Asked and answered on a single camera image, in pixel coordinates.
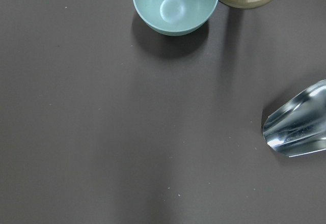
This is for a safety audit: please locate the mint green bowl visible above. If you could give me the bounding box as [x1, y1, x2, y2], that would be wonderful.
[133, 0, 219, 36]

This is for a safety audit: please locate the steel ice scoop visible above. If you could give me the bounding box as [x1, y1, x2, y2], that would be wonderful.
[262, 80, 325, 157]

